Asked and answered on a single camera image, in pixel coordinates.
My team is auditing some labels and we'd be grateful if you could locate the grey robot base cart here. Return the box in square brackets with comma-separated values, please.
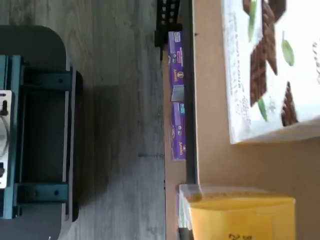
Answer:
[0, 24, 84, 240]

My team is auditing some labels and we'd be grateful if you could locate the white chocolate cookie box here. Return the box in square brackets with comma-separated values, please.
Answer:
[221, 0, 320, 146]

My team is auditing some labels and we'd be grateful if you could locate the silver mounting plate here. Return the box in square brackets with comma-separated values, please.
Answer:
[0, 90, 13, 190]

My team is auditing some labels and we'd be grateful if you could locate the teal metal mounting frame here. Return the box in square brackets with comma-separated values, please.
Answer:
[0, 54, 70, 220]

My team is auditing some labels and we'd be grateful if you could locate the dark metal shelf rail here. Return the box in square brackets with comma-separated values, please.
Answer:
[177, 0, 201, 240]

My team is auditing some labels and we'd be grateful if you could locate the purple Annie's pasta box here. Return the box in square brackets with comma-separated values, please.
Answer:
[167, 30, 186, 102]
[170, 101, 187, 162]

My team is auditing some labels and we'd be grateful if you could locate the wooden shelf board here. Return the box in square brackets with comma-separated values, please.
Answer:
[162, 46, 188, 240]
[193, 0, 320, 240]

